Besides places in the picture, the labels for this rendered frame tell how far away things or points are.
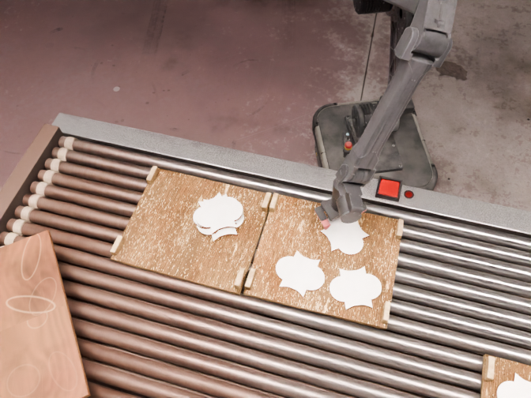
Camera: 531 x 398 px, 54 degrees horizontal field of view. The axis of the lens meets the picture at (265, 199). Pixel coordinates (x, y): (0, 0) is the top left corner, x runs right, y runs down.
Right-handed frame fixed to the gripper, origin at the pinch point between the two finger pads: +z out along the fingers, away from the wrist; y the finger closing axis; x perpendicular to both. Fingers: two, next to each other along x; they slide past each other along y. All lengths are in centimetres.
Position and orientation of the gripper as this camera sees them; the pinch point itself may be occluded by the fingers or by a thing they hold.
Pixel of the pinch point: (339, 220)
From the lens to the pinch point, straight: 160.7
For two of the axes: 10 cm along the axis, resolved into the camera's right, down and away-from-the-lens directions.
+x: -4.0, -7.5, 5.3
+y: 9.1, -3.6, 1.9
